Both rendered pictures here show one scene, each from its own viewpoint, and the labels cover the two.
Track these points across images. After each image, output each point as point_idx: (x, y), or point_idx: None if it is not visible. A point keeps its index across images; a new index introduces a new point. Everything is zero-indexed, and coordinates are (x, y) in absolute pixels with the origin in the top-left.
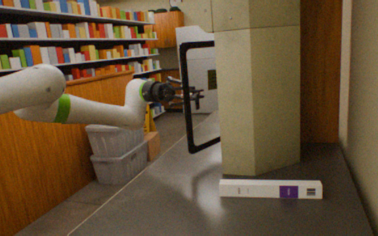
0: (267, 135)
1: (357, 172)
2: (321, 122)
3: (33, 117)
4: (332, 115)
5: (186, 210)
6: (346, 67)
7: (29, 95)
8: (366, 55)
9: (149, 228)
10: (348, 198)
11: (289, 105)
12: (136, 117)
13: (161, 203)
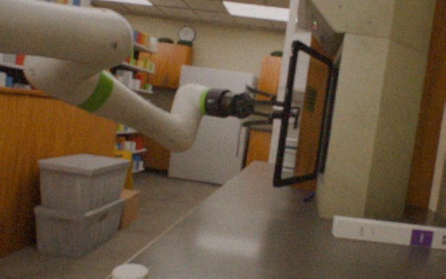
0: (381, 173)
1: None
2: (414, 180)
3: (58, 86)
4: (426, 173)
5: (300, 245)
6: (442, 124)
7: (90, 42)
8: None
9: (265, 259)
10: None
11: (405, 144)
12: (187, 132)
13: (260, 235)
